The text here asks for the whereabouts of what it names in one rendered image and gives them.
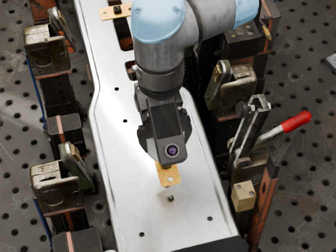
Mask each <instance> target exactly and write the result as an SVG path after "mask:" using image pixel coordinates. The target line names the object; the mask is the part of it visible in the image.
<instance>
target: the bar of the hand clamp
mask: <svg viewBox="0 0 336 252"><path fill-rule="evenodd" d="M274 108H275V104H274V103H270V102H269V101H266V98H265V96H264V94H257V95H252V96H251V98H250V101H249V103H248V106H247V105H246V104H245V103H244V102H243V101H238V102H237V104H236V106H235V111H236V114H237V116H238V117H239V118H240V119H242V120H241V123H240V125H239V128H238V130H237V132H236V135H235V137H234V140H233V142H232V145H231V147H230V150H229V152H230V154H234V153H235V152H234V150H235V148H236V147H240V149H239V152H238V154H237V156H236V158H235V161H234V165H235V162H236V160H238V159H240V158H244V157H249V156H250V154H251V151H252V149H253V147H254V145H255V143H256V141H257V138H258V136H259V134H260V132H261V130H262V128H263V125H264V123H265V121H266V119H267V117H268V115H269V113H270V110H271V109H274Z"/></svg>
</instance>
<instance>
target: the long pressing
mask: <svg viewBox="0 0 336 252"><path fill-rule="evenodd" d="M73 4H74V8H75V12H76V16H77V21H78V25H79V29H80V33H81V38H82V42H83V46H84V50H85V55H86V59H87V63H88V67H89V72H90V76H91V80H92V84H93V93H92V97H91V100H90V104H89V108H88V112H87V117H88V122H89V127H90V131H91V136H92V140H93V145H94V149H95V154H96V158H97V163H98V167H99V172H100V176H101V181H102V185H103V190H104V194H105V199H106V203H107V208H108V212H109V217H110V221H111V226H112V230H113V235H114V239H115V244H116V248H117V252H171V251H173V250H175V249H179V248H182V247H186V246H191V245H195V244H199V243H203V242H207V241H211V240H216V239H220V238H224V237H228V236H232V235H240V232H239V229H238V226H237V223H236V220H235V217H234V214H233V211H232V208H231V205H230V203H229V200H228V197H227V194H226V191H225V188H224V185H223V182H222V179H221V176H220V173H219V170H218V167H217V165H216V162H215V159H214V156H213V153H212V150H211V147H210V144H209V141H208V138H207V135H206V132H205V129H204V126H203V124H202V121H201V118H200V115H199V112H198V109H197V106H196V103H195V100H194V97H193V95H192V94H191V92H190V91H189V90H188V89H186V88H185V87H183V86H182V87H181V89H180V90H179V92H180V94H181V97H182V100H183V104H182V108H184V109H186V111H187V115H190V118H191V121H190V122H191V125H192V133H191V136H190V138H189V139H188V141H187V143H186V150H187V159H186V160H185V161H184V162H182V163H178V164H177V168H178V171H179V175H180V178H181V183H179V184H175V185H170V186H169V187H162V186H161V184H160V180H159V176H158V173H157V169H156V165H155V162H154V160H153V159H152V158H151V157H149V155H148V154H147V153H146V152H145V151H144V150H143V149H142V147H141V146H140V144H139V141H138V137H137V129H138V126H139V125H142V121H141V117H140V114H139V112H138V109H137V105H136V100H135V89H134V83H137V82H138V80H134V81H133V80H130V79H129V75H128V71H127V68H126V63H128V62H132V61H135V55H134V49H133V50H129V51H122V50H121V46H120V43H119V39H118V35H117V32H116V28H115V25H114V19H109V20H101V17H100V13H99V9H100V8H105V7H109V3H108V0H73ZM115 88H119V90H118V91H116V90H115ZM123 120H127V122H126V123H124V122H123ZM169 196H173V197H174V199H173V200H172V201H170V200H168V197H169ZM208 217H212V220H211V221H209V220H208ZM140 233H144V236H143V237H140V235H139V234H140ZM240 236H241V235H240Z"/></svg>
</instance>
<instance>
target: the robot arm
mask: <svg viewBox="0 0 336 252"><path fill-rule="evenodd" d="M258 8H259V0H133V2H132V6H131V23H130V28H131V33H132V37H133V49H134V59H135V64H136V65H133V66H131V70H132V71H133V72H136V78H137V82H136V83H134V94H135V103H136V107H137V110H138V112H139V115H140V118H141V121H142V125H138V129H137V131H136V135H137V139H138V142H139V145H140V146H141V147H142V149H143V150H144V151H145V153H147V154H148V156H149V157H151V158H152V159H153V160H155V161H157V162H158V163H160V164H161V165H162V166H170V165H175V164H180V163H183V162H184V161H185V160H186V159H187V157H188V153H187V148H186V144H187V142H188V140H189V138H190V136H191V134H192V131H193V128H192V124H191V117H190V115H187V114H188V113H187V110H186V109H185V108H182V106H183V103H184V102H183V99H182V96H181V94H180V89H181V87H182V85H183V78H184V75H185V55H184V53H185V48H187V47H190V46H192V45H195V44H197V43H199V42H202V41H204V40H207V39H209V38H212V37H214V36H217V35H219V34H221V33H224V32H226V31H229V30H234V29H236V27H238V26H240V25H242V24H244V23H247V22H249V21H251V20H253V19H254V18H255V17H256V15H257V13H258ZM138 87H139V89H138Z"/></svg>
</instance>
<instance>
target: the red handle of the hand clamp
mask: <svg viewBox="0 0 336 252"><path fill-rule="evenodd" d="M311 117H312V114H311V113H310V111H308V112H307V111H306V110H304V111H302V112H300V113H298V114H297V115H295V116H293V117H291V118H289V119H287V120H286V121H284V122H282V123H281V124H280V125H278V126H277V127H275V128H273V129H271V130H269V131H267V132H266V133H264V134H262V135H260V136H258V138H257V140H256V142H255V144H254V146H253V149H252V151H254V150H256V149H257V148H259V147H261V146H263V145H265V144H267V143H269V142H270V141H272V140H274V139H276V138H278V137H280V136H282V135H283V134H287V133H289V132H291V131H293V130H295V129H297V128H299V127H300V126H302V125H304V124H306V123H308V122H310V121H311ZM240 148H241V146H238V147H236V148H235V150H234V153H235V156H237V154H238V152H239V150H240Z"/></svg>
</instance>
